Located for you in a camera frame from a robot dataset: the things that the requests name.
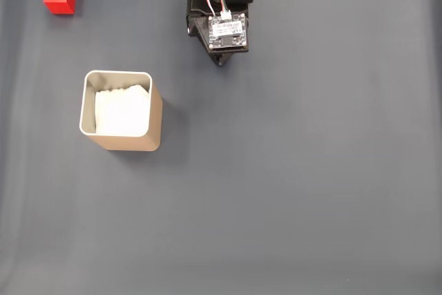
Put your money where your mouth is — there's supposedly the tan square metal box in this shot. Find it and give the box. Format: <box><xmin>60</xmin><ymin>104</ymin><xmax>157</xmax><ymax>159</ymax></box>
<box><xmin>79</xmin><ymin>70</ymin><xmax>164</xmax><ymax>153</ymax></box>

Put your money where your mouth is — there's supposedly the white tissue paper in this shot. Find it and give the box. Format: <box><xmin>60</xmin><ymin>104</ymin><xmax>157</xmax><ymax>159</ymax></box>
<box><xmin>94</xmin><ymin>83</ymin><xmax>151</xmax><ymax>136</ymax></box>

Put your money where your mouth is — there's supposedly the camera circuit board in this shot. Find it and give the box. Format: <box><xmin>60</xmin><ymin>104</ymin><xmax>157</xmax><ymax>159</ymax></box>
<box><xmin>207</xmin><ymin>12</ymin><xmax>249</xmax><ymax>51</ymax></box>

